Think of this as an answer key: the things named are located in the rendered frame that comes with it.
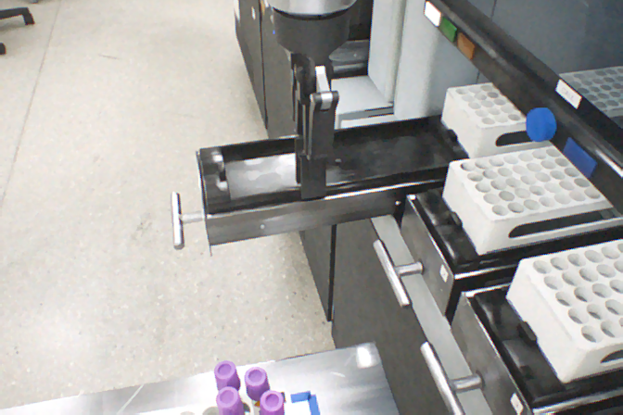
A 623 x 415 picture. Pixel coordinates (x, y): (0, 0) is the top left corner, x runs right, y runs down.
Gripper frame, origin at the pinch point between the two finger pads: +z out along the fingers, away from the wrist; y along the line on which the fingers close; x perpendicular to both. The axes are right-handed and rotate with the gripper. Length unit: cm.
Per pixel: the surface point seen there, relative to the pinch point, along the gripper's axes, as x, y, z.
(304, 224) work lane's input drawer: 1.3, -2.2, 7.6
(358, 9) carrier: -18.9, 39.7, -1.7
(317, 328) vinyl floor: -10, 32, 84
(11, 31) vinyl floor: 105, 254, 83
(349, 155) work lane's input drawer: -7.0, 5.7, 3.9
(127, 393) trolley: 21.8, -23.2, 2.3
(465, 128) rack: -21.7, 2.4, -0.3
